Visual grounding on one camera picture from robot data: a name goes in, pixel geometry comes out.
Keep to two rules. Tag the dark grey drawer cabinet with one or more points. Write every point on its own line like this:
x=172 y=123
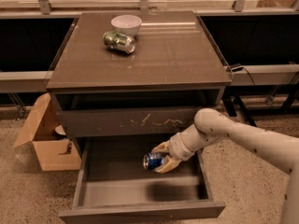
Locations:
x=174 y=64

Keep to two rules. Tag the grey window ledge rail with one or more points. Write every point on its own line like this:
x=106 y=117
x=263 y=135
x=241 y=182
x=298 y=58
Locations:
x=274 y=74

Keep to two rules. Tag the open cardboard box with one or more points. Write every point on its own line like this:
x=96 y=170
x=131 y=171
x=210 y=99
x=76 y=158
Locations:
x=54 y=151

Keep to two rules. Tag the green soda can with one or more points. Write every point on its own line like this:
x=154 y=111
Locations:
x=118 y=41

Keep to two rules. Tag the closed top drawer front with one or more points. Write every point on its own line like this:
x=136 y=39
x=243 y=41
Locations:
x=127 y=121

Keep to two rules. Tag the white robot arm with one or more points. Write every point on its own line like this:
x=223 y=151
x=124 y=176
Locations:
x=210 y=127

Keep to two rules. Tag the white bowl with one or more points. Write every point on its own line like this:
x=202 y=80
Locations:
x=127 y=24

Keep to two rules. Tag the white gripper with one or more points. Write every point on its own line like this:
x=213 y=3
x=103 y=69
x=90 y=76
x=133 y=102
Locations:
x=178 y=149

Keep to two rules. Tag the blue pepsi can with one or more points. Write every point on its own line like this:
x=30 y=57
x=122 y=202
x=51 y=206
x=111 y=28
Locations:
x=152 y=161

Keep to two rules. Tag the black wheeled stand leg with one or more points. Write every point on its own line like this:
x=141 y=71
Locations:
x=233 y=103

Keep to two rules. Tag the open middle drawer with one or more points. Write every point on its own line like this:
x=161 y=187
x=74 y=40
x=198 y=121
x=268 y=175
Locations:
x=114 y=188

